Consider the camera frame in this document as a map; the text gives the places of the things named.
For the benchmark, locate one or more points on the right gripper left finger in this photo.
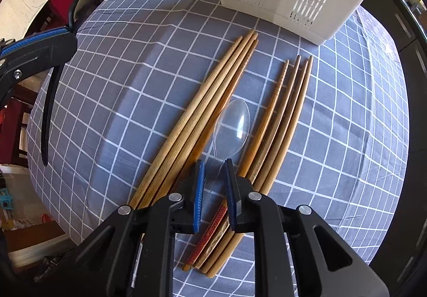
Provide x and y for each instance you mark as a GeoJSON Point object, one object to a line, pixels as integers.
{"type": "Point", "coordinates": [132, 252]}

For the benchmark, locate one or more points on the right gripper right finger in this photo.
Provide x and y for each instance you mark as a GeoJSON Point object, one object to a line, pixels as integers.
{"type": "Point", "coordinates": [296, 252]}

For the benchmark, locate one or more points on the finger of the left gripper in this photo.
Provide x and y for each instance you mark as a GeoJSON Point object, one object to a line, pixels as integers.
{"type": "Point", "coordinates": [34, 38]}
{"type": "Point", "coordinates": [24, 63]}

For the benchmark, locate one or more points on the light wooden chopstick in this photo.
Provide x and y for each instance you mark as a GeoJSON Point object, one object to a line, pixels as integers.
{"type": "Point", "coordinates": [179, 126]}
{"type": "Point", "coordinates": [199, 116]}
{"type": "Point", "coordinates": [182, 148]}

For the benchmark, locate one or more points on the brown patterned wooden chopstick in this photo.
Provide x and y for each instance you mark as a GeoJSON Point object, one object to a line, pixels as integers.
{"type": "Point", "coordinates": [213, 123]}

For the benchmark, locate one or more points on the black plastic fork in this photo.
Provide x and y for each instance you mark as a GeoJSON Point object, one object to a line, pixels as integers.
{"type": "Point", "coordinates": [64, 49]}

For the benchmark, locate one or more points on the clear plastic spoon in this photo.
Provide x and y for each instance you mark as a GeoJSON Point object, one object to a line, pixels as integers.
{"type": "Point", "coordinates": [229, 137]}

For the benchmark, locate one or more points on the grey checked tablecloth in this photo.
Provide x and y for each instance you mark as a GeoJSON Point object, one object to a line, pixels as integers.
{"type": "Point", "coordinates": [140, 62]}

